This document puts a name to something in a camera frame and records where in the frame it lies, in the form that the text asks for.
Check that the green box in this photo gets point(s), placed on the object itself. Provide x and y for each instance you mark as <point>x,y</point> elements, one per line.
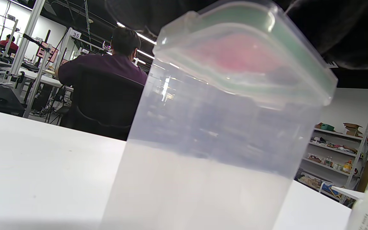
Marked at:
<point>326,127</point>

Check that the clear lid with green seal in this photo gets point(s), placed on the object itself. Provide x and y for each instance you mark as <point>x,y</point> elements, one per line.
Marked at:
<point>251,54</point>

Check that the black office chair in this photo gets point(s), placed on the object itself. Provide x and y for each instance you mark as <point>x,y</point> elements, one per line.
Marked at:
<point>104,102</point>

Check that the white work desk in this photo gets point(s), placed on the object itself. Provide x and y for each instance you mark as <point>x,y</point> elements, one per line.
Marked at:
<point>40,80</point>

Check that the grey metal shelf rack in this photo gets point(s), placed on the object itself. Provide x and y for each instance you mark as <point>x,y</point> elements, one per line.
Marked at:
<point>337,159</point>

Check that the white number sign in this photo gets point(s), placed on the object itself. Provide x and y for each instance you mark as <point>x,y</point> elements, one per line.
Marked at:
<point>75,34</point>

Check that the brown cardboard box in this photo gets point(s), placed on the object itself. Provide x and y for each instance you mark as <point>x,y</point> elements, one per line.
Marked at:
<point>352,129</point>

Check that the long ceiling light strip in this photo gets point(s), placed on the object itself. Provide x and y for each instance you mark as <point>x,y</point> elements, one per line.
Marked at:
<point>139,36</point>

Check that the clear plastic storage container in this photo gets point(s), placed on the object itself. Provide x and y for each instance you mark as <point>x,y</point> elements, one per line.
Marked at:
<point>209,166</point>

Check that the aluminium frame post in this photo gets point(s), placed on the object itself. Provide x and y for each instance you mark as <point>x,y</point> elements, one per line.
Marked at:
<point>24,40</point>

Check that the person's left hand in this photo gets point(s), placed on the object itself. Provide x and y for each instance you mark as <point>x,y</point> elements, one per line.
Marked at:
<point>350,32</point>

